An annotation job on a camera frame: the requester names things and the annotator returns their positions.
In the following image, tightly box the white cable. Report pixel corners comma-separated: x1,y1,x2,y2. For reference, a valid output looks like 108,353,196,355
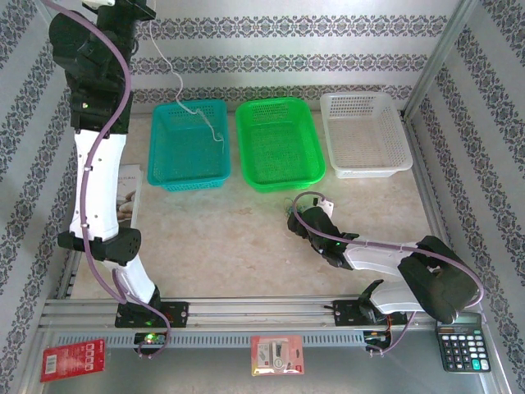
148,19,226,144

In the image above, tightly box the green plastic basket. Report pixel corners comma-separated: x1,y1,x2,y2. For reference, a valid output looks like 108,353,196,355
235,96,327,194

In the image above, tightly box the white plastic basket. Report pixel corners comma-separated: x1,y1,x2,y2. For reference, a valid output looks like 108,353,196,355
318,91,414,180

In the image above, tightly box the small circuit board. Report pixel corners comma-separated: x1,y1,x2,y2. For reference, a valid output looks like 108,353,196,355
363,328,393,345
134,331,168,346

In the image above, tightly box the USB drive blister pack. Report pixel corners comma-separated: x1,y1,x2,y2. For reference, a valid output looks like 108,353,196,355
249,334,305,378

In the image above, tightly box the photo book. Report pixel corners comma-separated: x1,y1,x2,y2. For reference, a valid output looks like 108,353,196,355
116,163,144,230

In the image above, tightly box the teal plastic basket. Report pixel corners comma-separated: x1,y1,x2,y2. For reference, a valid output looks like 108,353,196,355
146,98,233,194

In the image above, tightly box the black calculator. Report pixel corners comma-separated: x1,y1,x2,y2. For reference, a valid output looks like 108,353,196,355
435,314,492,373

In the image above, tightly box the red package card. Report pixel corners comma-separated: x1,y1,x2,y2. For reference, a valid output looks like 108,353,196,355
39,338,107,383

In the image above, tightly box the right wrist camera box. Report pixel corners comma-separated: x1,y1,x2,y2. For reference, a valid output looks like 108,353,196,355
313,197,336,218

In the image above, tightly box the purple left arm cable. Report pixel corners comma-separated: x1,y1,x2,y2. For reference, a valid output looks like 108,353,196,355
42,0,172,360

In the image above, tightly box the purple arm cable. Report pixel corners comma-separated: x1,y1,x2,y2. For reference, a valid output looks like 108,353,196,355
291,190,485,357
42,0,172,360

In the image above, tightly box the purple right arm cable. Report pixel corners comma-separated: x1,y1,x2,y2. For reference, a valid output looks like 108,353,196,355
291,190,485,357

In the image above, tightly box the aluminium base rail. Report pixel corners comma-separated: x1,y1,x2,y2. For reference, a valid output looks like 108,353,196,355
38,295,442,330

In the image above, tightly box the grey slotted cable duct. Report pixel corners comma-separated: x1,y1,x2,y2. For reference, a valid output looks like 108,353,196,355
52,331,368,350

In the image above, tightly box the aluminium frame post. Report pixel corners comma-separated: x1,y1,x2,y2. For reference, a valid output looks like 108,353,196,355
401,0,481,122

